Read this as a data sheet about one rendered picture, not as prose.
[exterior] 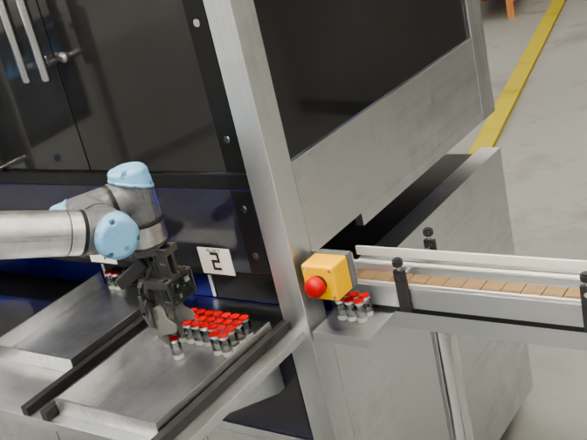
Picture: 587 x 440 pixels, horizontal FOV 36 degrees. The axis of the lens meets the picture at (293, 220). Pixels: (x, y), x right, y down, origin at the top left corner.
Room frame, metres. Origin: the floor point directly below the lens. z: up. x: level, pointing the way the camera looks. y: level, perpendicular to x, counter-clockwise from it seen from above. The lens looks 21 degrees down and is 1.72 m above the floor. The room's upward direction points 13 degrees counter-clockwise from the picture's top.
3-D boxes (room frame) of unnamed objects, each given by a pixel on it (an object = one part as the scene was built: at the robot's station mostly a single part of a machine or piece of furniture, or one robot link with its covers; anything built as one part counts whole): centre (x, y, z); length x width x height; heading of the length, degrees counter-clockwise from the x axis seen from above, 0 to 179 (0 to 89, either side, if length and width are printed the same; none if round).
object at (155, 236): (1.56, 0.27, 1.15); 0.08 x 0.08 x 0.05
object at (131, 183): (1.56, 0.27, 1.23); 0.09 x 0.08 x 0.11; 117
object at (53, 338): (1.82, 0.49, 0.90); 0.34 x 0.26 x 0.04; 141
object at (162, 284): (1.55, 0.26, 1.07); 0.09 x 0.08 x 0.12; 51
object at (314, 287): (1.51, -0.01, 0.99); 0.04 x 0.04 x 0.04; 51
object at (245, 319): (1.63, 0.20, 0.90); 0.18 x 0.02 x 0.05; 51
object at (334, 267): (1.54, -0.04, 0.99); 0.08 x 0.07 x 0.07; 141
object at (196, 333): (1.60, 0.23, 0.90); 0.18 x 0.02 x 0.05; 51
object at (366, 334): (1.56, -0.08, 0.87); 0.14 x 0.13 x 0.02; 141
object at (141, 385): (1.51, 0.30, 0.90); 0.34 x 0.26 x 0.04; 141
